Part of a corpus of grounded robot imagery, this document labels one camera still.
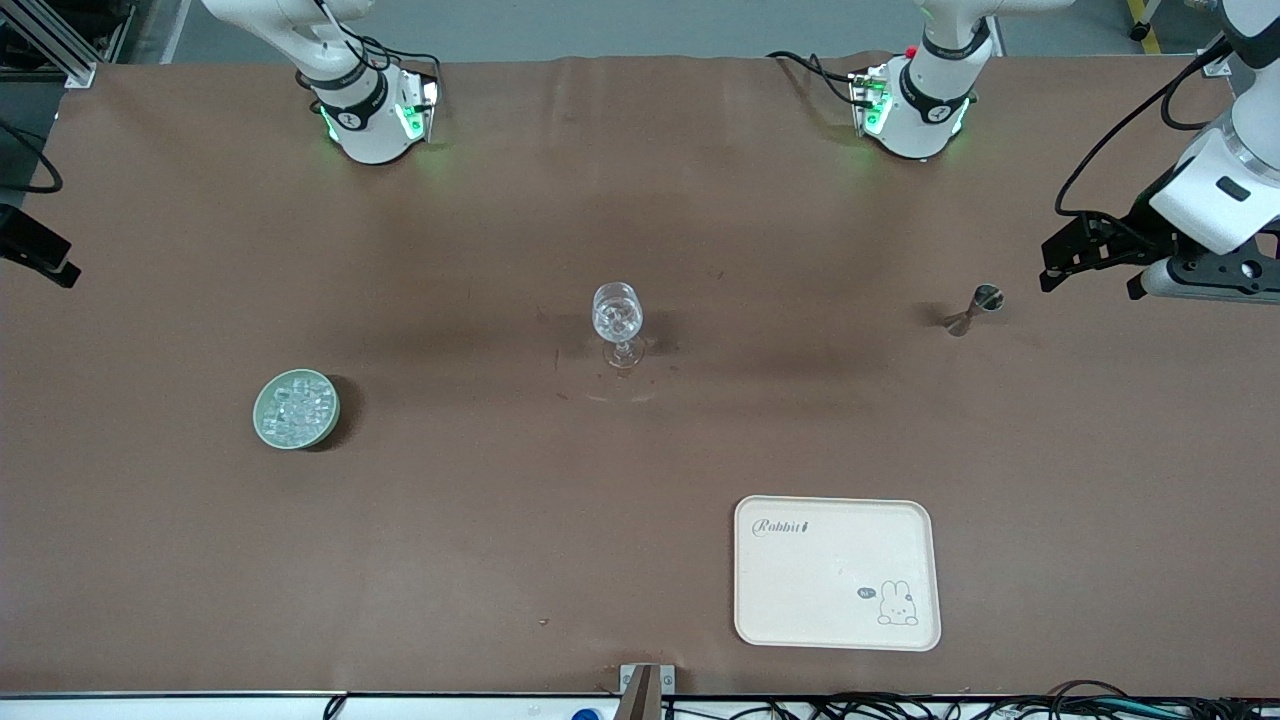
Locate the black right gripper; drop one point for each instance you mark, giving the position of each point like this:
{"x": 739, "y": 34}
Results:
{"x": 30, "y": 243}

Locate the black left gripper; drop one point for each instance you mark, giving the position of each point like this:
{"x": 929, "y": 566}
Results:
{"x": 1133, "y": 228}

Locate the steel double jigger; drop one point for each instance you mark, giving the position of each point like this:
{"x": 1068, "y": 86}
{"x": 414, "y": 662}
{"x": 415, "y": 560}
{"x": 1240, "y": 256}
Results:
{"x": 988, "y": 297}

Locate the clear ice cube pile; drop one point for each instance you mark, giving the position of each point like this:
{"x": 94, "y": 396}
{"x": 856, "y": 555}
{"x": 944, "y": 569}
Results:
{"x": 298, "y": 408}

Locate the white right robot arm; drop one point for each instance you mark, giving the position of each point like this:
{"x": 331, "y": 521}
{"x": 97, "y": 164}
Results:
{"x": 370, "y": 130}

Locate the clear stemmed wine glass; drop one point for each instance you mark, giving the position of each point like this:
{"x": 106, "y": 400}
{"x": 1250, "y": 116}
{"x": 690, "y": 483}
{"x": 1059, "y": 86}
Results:
{"x": 617, "y": 318}

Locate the green round bowl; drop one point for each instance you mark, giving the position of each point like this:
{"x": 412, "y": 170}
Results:
{"x": 258, "y": 415}

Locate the cream rabbit print tray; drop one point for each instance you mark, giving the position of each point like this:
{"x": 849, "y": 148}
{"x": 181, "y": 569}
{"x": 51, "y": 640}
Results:
{"x": 830, "y": 570}

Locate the brown table cover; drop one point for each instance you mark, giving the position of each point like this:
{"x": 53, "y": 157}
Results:
{"x": 500, "y": 500}

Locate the aluminium frame profile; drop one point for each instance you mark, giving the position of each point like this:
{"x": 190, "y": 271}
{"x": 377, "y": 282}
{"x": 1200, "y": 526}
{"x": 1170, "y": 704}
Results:
{"x": 60, "y": 50}
{"x": 1217, "y": 64}

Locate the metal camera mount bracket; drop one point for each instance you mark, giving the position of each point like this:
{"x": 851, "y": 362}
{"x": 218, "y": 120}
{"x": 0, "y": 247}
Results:
{"x": 645, "y": 690}

